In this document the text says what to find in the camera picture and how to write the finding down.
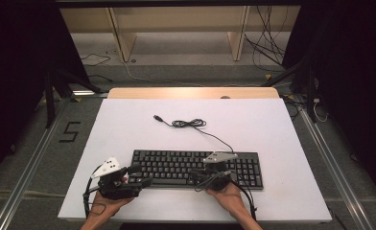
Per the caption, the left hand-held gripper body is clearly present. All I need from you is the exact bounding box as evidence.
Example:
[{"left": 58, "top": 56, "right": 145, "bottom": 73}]
[{"left": 90, "top": 156, "right": 145, "bottom": 201}]

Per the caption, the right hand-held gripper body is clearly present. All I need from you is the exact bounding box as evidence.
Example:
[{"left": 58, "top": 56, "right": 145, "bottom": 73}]
[{"left": 202, "top": 151, "right": 239, "bottom": 193}]

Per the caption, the black computer keyboard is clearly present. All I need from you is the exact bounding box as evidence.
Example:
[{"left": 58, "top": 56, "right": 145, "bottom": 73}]
[{"left": 129, "top": 149, "right": 265, "bottom": 191}]

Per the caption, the person's left hand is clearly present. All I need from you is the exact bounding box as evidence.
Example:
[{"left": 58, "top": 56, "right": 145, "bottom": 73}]
[{"left": 89, "top": 191, "right": 136, "bottom": 221}]

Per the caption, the person's right hand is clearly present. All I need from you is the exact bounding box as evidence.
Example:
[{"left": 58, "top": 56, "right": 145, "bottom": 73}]
[{"left": 204, "top": 183, "right": 244, "bottom": 217}]

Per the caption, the light wooden table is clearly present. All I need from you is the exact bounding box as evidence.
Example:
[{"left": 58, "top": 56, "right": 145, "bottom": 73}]
[{"left": 107, "top": 86, "right": 280, "bottom": 100}]

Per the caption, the short silver metal bar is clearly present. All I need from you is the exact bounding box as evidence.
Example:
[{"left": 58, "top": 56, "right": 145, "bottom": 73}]
[{"left": 70, "top": 89, "right": 109, "bottom": 98}]

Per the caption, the black metal stand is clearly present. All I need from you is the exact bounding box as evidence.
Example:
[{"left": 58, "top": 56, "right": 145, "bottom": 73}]
[
  {"left": 260, "top": 53, "right": 320, "bottom": 125},
  {"left": 42, "top": 67, "right": 105, "bottom": 129}
]

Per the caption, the light wooden shelf unit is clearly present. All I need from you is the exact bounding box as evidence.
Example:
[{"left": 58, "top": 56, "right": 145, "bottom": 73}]
[{"left": 59, "top": 5, "right": 302, "bottom": 63}]

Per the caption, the dark curtain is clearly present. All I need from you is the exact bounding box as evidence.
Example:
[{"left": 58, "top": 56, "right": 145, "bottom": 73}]
[
  {"left": 282, "top": 5, "right": 376, "bottom": 210},
  {"left": 0, "top": 5, "right": 92, "bottom": 188}
]

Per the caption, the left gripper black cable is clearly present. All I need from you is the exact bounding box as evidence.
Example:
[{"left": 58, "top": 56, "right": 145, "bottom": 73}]
[{"left": 82, "top": 164, "right": 108, "bottom": 219}]

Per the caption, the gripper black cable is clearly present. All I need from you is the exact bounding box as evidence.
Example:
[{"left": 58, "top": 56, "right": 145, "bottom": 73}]
[
  {"left": 194, "top": 172, "right": 258, "bottom": 222},
  {"left": 82, "top": 164, "right": 108, "bottom": 219}
]

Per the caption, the black keyboard cable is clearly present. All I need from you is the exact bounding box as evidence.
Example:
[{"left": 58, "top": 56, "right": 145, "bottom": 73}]
[{"left": 153, "top": 114, "right": 235, "bottom": 153}]

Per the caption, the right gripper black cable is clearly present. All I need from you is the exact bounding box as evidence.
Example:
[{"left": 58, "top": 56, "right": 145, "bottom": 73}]
[{"left": 194, "top": 172, "right": 258, "bottom": 222}]

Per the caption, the aluminium floor rail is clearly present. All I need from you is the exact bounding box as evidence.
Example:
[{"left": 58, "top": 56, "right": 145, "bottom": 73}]
[
  {"left": 294, "top": 101, "right": 375, "bottom": 230},
  {"left": 0, "top": 98, "right": 69, "bottom": 230}
]

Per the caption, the white looped cable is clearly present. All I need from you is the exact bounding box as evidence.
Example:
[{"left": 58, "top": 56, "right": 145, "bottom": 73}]
[{"left": 311, "top": 96, "right": 330, "bottom": 125}]

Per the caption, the thin black floor cable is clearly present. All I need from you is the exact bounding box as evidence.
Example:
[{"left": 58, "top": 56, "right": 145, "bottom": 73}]
[{"left": 80, "top": 52, "right": 112, "bottom": 68}]

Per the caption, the bundle of black cables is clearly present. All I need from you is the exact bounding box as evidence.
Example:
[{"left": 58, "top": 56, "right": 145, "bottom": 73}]
[{"left": 243, "top": 5, "right": 294, "bottom": 73}]

